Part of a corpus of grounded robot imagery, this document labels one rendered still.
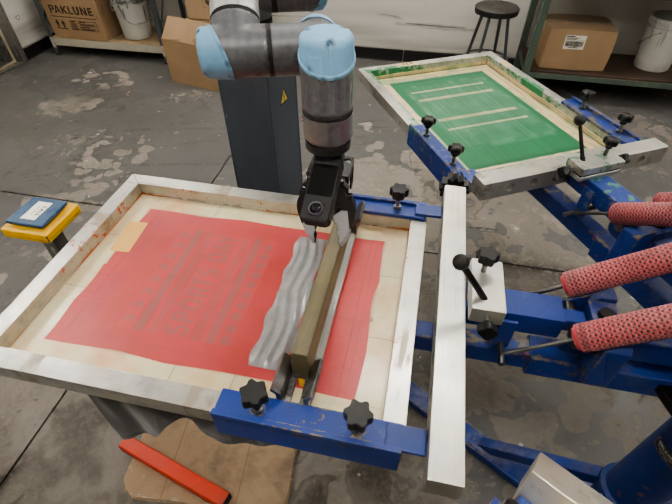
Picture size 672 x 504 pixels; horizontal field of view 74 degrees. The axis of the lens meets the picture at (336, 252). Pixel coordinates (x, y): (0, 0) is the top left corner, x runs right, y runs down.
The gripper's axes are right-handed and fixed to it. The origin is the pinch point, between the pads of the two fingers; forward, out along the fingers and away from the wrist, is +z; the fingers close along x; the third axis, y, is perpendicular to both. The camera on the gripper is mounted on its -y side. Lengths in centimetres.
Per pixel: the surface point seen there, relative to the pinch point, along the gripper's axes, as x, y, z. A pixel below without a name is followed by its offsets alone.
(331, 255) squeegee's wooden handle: -0.3, 2.7, 6.2
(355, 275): -4.6, 7.9, 16.7
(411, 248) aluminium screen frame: -16.0, 15.0, 13.1
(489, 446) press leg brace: -54, 15, 103
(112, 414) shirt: 48, -20, 46
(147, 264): 42.0, 2.7, 16.7
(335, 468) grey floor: -1, 1, 112
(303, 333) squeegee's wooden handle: 0.8, -16.3, 6.2
